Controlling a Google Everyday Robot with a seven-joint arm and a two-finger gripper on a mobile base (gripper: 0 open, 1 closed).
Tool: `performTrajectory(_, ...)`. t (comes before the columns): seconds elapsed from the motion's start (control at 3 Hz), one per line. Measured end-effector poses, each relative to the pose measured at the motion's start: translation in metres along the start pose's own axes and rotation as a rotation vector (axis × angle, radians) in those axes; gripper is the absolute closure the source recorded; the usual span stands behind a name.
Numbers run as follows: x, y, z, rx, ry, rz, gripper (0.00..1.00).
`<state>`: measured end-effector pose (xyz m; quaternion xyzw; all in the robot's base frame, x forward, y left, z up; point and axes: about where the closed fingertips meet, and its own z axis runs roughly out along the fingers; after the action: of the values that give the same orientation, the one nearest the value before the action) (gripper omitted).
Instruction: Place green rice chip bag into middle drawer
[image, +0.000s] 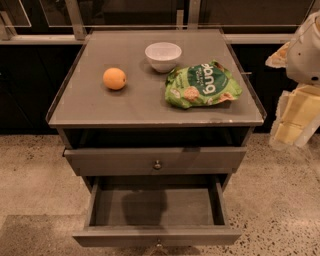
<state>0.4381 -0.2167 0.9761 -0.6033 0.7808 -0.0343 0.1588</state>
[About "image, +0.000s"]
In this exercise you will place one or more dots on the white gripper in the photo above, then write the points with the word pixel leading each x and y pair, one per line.
pixel 304 61

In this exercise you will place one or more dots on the green rice chip bag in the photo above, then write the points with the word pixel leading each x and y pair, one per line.
pixel 201 86

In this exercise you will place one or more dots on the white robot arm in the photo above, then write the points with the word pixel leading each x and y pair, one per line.
pixel 303 65

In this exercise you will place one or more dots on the grey top drawer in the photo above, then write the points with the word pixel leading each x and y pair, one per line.
pixel 154 161

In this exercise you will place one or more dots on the grey drawer cabinet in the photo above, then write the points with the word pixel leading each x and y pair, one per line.
pixel 89 115

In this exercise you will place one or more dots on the grey open middle drawer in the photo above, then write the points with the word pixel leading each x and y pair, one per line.
pixel 170 210

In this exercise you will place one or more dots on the white ceramic bowl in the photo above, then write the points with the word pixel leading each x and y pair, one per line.
pixel 163 56

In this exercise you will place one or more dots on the orange fruit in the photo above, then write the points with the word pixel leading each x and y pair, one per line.
pixel 114 78

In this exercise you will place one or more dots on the metal window frame rail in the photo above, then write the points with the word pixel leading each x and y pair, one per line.
pixel 70 21

